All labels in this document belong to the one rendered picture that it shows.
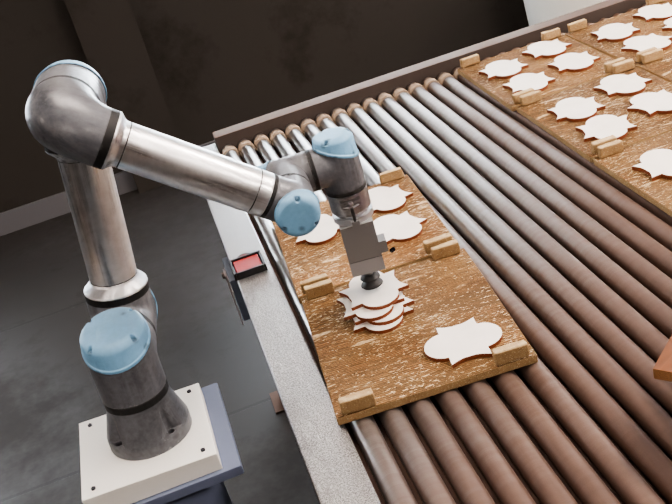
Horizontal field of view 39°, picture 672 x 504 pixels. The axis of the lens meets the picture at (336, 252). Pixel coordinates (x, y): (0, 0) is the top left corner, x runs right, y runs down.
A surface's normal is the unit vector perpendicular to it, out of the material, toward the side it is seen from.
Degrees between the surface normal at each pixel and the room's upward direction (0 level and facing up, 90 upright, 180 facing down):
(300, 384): 0
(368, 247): 90
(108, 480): 2
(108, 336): 6
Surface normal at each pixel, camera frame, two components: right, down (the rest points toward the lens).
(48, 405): -0.25, -0.85
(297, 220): 0.18, 0.42
